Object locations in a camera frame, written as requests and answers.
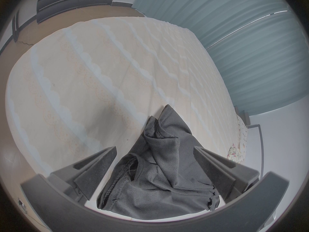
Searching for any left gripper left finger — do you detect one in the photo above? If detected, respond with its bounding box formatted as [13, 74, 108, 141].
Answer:
[49, 146, 118, 201]

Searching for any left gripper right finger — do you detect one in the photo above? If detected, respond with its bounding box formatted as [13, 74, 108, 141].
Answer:
[193, 146, 260, 200]

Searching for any black T-shirt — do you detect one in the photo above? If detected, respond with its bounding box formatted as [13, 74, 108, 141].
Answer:
[96, 104, 220, 220]

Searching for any bed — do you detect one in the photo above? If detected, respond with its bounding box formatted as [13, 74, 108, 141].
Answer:
[5, 17, 262, 219]

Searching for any white printed pillow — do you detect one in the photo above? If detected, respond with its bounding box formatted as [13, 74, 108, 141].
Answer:
[237, 114, 248, 159]

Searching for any grey bedside table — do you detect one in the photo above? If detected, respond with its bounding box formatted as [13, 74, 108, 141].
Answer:
[234, 105, 251, 125]

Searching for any black chest of drawers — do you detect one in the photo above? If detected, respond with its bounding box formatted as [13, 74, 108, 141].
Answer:
[36, 0, 119, 25]

